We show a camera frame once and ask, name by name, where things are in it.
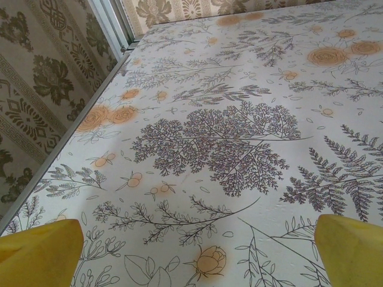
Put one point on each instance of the aluminium corner post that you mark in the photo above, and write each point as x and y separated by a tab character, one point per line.
115	27

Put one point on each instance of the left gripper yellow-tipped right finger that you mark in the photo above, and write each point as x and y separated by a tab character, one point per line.
353	254

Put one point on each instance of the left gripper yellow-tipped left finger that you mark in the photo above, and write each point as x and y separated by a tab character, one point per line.
39	257

